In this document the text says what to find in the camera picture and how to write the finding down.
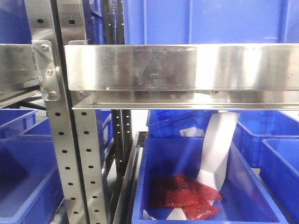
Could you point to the large blue bin upper shelf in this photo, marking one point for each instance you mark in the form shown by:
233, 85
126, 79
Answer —
210, 21

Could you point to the blue bin behind centre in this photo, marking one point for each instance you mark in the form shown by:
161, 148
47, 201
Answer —
178, 123

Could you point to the white paper sheet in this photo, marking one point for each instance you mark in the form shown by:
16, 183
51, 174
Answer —
214, 154

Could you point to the blue bin lower right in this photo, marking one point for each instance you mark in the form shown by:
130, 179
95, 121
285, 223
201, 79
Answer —
269, 140

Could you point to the blue bin with red bags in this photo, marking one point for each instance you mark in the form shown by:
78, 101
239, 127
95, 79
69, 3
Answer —
245, 199

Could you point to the blue bin lower left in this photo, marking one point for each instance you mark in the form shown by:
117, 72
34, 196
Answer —
30, 187

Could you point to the steel perforated upright post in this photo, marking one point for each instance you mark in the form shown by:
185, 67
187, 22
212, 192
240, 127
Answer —
80, 158

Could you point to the steel shelf front rail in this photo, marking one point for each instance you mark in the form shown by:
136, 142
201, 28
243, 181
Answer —
256, 76

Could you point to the steel shelf rail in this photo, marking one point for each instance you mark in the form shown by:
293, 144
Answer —
19, 83
256, 76

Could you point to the black perforated upright post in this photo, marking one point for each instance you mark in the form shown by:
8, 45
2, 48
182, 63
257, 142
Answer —
114, 31

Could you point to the left steel shelf rail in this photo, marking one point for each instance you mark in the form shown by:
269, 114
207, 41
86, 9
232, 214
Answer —
19, 83

